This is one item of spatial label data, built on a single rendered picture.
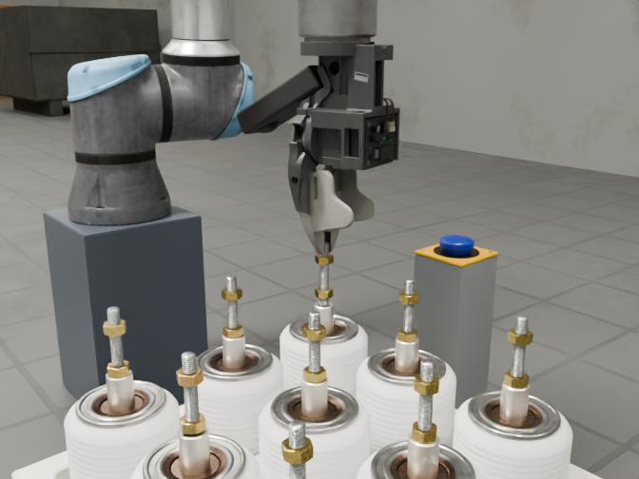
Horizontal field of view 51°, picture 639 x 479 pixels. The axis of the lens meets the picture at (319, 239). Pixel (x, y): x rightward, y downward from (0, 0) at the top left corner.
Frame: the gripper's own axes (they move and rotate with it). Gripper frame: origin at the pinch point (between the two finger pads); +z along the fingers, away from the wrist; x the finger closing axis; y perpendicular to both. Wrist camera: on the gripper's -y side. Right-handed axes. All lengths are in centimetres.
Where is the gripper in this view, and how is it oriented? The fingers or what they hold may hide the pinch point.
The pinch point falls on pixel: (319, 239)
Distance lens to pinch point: 71.1
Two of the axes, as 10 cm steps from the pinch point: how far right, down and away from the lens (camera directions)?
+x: 5.7, -2.3, 7.9
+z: 0.0, 9.6, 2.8
